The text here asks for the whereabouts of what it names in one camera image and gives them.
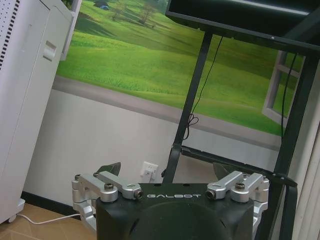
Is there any black metal monitor stand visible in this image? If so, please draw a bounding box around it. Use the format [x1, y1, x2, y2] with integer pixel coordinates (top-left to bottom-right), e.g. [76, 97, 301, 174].
[161, 9, 320, 240]

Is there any thin black hanging cable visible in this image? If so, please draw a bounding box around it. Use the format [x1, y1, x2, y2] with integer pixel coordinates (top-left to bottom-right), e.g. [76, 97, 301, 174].
[184, 34, 224, 141]

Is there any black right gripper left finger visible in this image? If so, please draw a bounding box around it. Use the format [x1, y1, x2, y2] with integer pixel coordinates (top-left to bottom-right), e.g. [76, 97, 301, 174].
[71, 161, 143, 229]

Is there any white wall power socket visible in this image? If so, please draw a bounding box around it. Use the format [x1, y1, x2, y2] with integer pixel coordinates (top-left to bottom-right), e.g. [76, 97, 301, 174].
[140, 161, 160, 179]

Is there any green meadow wall mural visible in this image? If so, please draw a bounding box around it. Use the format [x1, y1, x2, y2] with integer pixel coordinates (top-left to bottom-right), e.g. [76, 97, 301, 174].
[52, 0, 305, 152]

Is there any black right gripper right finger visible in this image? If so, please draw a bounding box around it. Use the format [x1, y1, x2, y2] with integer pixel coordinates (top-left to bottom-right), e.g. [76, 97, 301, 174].
[205, 163, 270, 235]

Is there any black flat screen monitor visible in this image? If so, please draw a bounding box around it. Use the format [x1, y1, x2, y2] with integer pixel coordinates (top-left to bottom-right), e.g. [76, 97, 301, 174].
[165, 0, 320, 55]

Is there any white power cable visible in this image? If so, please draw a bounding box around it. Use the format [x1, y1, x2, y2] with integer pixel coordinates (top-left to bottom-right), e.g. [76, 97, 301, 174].
[15, 208, 83, 225]

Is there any white metal cabinet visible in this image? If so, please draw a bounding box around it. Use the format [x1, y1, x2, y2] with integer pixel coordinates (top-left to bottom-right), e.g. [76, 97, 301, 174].
[0, 0, 84, 224]

